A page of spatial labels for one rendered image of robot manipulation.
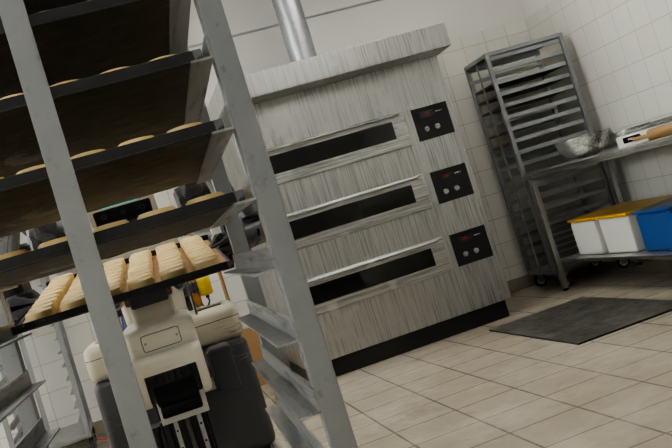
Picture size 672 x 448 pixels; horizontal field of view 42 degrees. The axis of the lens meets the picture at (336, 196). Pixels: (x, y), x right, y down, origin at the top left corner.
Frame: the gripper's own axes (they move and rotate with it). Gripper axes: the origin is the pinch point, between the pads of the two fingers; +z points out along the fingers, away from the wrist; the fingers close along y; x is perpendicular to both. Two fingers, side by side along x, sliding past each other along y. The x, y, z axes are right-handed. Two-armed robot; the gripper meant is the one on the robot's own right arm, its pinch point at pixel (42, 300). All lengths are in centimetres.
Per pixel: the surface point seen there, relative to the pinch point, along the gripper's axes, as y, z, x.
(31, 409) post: -15.4, 20.5, -24.6
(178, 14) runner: 38, 82, -28
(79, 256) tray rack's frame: 11, 76, -51
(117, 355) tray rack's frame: -1, 78, -51
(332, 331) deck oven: -104, -172, 336
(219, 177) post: 15, 50, 8
